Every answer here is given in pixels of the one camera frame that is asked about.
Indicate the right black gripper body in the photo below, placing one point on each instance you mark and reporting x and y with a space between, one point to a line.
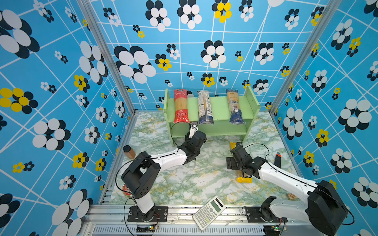
234 165

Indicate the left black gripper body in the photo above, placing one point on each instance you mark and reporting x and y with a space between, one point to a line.
186 139

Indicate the red spaghetti bag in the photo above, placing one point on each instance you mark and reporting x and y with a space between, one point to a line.
181 106

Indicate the clear grey spaghetti bag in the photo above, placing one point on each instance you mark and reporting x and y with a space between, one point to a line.
204 108

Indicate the yellow blue spaghetti bag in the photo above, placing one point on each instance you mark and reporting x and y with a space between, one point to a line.
234 107

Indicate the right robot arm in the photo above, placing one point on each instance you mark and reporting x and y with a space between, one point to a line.
319 203

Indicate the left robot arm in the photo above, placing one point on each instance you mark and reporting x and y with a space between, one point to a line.
140 176

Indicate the green wooden shelf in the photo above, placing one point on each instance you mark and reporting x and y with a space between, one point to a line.
249 105

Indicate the red black marker pen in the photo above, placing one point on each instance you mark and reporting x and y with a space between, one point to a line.
278 160

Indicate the small brown wooden block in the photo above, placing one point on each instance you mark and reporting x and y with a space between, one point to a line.
291 196

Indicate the spice jar black lid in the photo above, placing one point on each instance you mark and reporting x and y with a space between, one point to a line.
129 152

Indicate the white scientific calculator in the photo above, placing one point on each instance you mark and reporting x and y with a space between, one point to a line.
208 213

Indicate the round red tin can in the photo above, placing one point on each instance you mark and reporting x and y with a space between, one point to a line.
126 191

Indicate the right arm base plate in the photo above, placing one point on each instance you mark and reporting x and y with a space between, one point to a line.
254 215

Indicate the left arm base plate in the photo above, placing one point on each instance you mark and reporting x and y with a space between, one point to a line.
156 214

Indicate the aluminium front rail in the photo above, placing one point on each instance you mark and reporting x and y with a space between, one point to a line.
179 220

